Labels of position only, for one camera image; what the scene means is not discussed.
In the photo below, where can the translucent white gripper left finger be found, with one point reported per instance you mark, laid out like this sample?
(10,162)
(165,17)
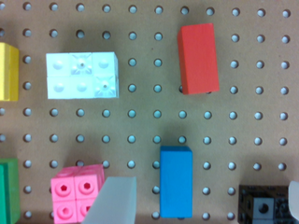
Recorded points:
(115,203)

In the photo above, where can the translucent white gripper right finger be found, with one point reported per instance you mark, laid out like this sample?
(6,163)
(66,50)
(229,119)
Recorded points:
(294,198)

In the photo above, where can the narrow blue block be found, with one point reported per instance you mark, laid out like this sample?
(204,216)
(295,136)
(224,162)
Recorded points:
(175,182)

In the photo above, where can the black stud cube block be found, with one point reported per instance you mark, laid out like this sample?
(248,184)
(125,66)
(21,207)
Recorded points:
(264,205)

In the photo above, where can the pink stud cube block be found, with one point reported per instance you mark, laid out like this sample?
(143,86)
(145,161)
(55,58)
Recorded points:
(73,191)

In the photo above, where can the brown perforated pegboard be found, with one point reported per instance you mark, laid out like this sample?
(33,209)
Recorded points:
(246,133)

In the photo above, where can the green cube with hole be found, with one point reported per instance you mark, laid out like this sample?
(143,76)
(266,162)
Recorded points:
(10,208)

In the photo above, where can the white stud cube block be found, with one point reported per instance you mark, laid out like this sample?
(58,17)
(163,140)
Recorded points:
(82,75)

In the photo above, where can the red rectangular block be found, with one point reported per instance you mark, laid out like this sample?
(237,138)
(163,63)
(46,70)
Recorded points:
(198,59)

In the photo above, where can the yellow cube with hole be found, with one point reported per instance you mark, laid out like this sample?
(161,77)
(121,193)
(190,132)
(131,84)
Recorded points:
(9,73)

